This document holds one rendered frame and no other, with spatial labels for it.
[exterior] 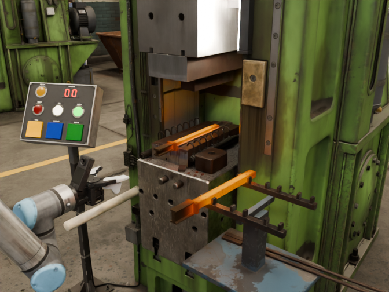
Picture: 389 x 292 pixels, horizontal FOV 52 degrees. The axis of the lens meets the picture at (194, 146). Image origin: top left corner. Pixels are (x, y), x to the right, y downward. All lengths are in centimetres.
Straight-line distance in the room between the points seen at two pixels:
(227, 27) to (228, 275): 93
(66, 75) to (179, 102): 472
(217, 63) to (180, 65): 21
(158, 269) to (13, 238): 97
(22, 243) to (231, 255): 73
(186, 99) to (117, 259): 121
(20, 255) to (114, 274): 148
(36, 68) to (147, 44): 480
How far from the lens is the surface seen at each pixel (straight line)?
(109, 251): 279
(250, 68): 152
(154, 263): 196
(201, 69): 161
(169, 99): 188
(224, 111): 205
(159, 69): 162
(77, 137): 185
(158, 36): 160
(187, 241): 173
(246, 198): 171
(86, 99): 188
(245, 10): 149
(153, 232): 185
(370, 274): 275
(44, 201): 126
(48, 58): 643
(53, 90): 197
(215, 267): 144
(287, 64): 148
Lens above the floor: 157
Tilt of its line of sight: 20 degrees down
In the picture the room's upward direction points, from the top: straight up
